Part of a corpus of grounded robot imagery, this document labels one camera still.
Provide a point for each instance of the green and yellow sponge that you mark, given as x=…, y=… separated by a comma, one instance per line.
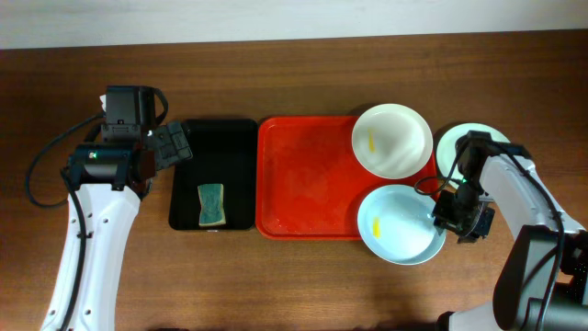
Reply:
x=211, y=197

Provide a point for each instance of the black plastic tray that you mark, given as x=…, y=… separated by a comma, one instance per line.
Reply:
x=224, y=152

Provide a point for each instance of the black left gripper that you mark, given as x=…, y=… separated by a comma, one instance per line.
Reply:
x=175, y=143

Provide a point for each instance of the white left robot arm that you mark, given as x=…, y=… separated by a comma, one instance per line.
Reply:
x=106, y=183

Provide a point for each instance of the pale green plate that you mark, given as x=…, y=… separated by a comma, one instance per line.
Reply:
x=446, y=147

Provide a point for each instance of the white plate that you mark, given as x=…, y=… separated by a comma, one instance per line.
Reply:
x=392, y=141

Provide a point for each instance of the red plastic tray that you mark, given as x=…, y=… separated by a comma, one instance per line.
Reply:
x=309, y=184

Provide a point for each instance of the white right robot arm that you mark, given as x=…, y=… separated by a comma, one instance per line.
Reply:
x=543, y=284

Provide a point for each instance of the light blue plate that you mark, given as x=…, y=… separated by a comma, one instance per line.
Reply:
x=397, y=225

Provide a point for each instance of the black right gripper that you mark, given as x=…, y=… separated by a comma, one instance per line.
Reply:
x=463, y=230

